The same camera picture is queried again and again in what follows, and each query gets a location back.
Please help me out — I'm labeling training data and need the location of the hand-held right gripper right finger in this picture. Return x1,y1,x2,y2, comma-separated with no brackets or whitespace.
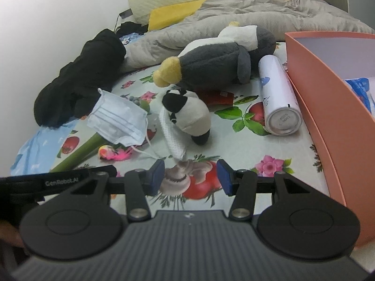
216,159,308,220

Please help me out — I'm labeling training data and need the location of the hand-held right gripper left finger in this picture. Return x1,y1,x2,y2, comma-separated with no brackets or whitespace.
69,159,166,220

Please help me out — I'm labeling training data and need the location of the white knitted strip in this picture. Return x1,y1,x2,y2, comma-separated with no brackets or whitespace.
158,107,188,160

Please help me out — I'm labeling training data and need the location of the blue face mask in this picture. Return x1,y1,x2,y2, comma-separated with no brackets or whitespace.
87,88,160,160

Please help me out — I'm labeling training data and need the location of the panda plush toy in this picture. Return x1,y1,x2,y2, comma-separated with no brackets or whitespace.
162,89,211,145

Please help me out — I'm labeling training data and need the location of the red foil packet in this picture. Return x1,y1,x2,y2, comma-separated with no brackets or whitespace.
197,91,235,106

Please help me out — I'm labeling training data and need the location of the orange box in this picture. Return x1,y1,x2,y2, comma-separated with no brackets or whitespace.
285,32,375,248

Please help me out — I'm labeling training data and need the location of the blue tissue packet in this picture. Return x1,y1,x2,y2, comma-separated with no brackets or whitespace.
344,77,375,115

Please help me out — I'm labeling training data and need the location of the fruit print bed sheet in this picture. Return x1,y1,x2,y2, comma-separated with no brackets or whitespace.
18,42,349,211

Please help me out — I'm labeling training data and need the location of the light blue printed cloth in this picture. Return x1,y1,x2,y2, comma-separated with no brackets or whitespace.
10,117,88,176

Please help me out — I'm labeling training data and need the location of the pink feather toy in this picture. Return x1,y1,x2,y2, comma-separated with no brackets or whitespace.
98,145,134,161

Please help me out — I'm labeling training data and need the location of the green massage stick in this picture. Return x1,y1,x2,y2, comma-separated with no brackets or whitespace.
50,133,107,173

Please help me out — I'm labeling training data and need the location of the white spray can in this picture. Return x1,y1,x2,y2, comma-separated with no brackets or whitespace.
258,55,303,137

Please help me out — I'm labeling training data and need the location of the grey penguin plush toy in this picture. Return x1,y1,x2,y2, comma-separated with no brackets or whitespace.
154,21,276,94

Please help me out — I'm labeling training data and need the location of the black jacket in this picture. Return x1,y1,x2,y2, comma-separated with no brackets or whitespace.
34,29,126,128

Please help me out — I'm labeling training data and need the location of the blue patterned cloth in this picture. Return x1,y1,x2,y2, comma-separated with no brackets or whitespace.
119,33,147,46

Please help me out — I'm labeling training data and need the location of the black garment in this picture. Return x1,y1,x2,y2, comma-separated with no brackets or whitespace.
116,21,148,36

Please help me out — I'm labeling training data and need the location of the yellow pillow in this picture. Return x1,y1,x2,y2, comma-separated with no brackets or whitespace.
148,0,210,32

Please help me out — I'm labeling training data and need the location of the grey duvet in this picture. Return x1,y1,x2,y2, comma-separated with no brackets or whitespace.
119,0,375,72

